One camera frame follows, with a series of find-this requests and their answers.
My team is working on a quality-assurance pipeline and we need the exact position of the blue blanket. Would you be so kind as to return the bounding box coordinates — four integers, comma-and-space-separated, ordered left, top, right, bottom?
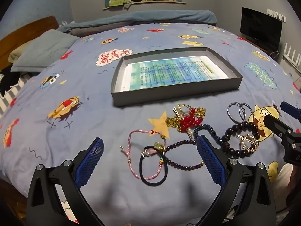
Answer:
58, 10, 217, 32

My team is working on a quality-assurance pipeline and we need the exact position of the black hair tie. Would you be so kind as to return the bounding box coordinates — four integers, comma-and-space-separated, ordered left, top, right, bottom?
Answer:
139, 145, 168, 186

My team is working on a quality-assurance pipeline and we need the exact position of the wooden headboard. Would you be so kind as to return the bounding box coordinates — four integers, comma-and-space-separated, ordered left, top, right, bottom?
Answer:
0, 16, 59, 70

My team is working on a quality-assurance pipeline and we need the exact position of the gold chain necklace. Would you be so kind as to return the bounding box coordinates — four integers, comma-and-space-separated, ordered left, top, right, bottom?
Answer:
165, 107, 207, 132

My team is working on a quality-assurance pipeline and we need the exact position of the red bead hair ornament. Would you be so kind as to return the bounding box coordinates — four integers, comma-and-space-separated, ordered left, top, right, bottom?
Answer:
179, 108, 202, 129

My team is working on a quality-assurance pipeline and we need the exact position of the window sill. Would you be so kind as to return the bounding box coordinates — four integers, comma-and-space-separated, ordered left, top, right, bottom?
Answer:
102, 0, 187, 11

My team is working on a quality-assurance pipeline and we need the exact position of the printed paper sheet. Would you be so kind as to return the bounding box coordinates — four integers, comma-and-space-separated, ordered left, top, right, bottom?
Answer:
122, 56, 230, 91

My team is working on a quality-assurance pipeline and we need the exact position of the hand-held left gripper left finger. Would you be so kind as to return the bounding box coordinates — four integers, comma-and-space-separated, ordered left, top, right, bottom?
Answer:
25, 137, 105, 226

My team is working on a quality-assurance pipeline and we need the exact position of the beige pillow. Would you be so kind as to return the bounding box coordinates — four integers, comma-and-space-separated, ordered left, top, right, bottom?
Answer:
8, 39, 33, 63

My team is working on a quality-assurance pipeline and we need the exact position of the grey pillow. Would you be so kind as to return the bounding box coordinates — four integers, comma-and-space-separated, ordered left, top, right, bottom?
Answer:
10, 29, 79, 72

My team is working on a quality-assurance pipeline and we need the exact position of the grey blanket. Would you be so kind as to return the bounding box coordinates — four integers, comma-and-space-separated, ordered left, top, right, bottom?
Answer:
71, 27, 94, 37

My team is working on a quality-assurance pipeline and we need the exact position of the wall hook rack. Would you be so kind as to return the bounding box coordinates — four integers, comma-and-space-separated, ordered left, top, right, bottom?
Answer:
267, 8, 287, 23

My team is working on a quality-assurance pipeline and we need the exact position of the cartoon printed bedspread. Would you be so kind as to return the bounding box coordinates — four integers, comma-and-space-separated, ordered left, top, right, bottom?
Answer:
0, 22, 301, 226

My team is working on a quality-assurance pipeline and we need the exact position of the wooden monitor stand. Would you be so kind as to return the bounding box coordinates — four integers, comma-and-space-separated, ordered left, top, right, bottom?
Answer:
241, 36, 274, 54

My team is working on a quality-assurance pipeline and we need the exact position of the white cable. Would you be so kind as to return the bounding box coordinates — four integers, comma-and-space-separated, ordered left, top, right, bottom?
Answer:
270, 44, 281, 57

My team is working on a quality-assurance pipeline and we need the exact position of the gold hair pin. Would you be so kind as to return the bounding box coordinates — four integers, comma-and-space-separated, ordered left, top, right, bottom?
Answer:
173, 103, 192, 120

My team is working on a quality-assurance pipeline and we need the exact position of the black bead bracelet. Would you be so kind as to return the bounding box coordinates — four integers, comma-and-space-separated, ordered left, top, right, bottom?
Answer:
221, 121, 261, 157

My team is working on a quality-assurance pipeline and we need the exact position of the round rhinestone hair clip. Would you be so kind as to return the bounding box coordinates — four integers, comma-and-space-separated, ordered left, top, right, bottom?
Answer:
236, 134, 259, 151

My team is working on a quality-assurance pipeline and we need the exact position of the black monitor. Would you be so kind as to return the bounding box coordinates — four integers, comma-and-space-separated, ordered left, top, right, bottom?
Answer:
240, 7, 283, 51

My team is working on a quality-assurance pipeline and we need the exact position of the white router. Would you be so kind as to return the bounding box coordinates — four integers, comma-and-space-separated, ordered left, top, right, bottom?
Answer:
283, 43, 301, 66

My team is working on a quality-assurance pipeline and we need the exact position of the grey cardboard box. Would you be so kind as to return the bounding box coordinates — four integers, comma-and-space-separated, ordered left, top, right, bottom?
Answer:
110, 47, 243, 107

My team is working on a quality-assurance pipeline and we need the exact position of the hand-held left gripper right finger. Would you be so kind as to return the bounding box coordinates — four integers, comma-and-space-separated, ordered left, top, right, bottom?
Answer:
196, 135, 277, 226

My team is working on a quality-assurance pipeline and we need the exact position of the pink cord bracelet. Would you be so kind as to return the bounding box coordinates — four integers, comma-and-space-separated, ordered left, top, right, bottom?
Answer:
120, 129, 168, 180

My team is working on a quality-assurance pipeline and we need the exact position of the blue bead bracelet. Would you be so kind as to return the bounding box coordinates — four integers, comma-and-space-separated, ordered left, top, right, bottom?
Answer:
193, 123, 223, 146

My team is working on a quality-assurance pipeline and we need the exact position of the dark bead necklace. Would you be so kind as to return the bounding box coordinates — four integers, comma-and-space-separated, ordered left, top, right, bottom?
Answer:
162, 139, 207, 171

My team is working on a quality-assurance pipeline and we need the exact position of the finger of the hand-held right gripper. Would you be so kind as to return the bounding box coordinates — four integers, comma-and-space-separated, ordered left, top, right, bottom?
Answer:
280, 101, 301, 121
263, 115, 295, 138

